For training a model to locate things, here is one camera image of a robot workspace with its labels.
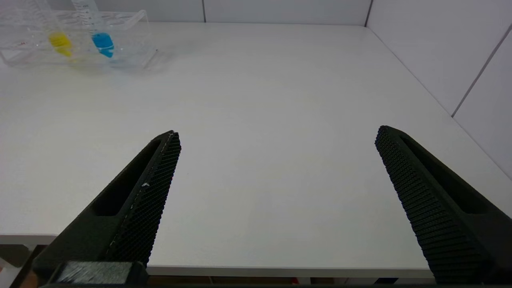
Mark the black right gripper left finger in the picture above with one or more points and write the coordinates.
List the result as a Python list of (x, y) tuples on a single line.
[(136, 208)]

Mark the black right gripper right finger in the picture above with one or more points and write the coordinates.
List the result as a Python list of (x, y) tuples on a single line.
[(436, 200)]

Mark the clear acrylic test tube rack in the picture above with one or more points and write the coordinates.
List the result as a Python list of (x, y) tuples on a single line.
[(132, 44)]

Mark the test tube with blue pigment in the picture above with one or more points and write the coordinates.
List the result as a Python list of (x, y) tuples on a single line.
[(103, 42)]

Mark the test tube with yellow pigment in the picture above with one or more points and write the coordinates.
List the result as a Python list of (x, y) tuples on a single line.
[(60, 42)]

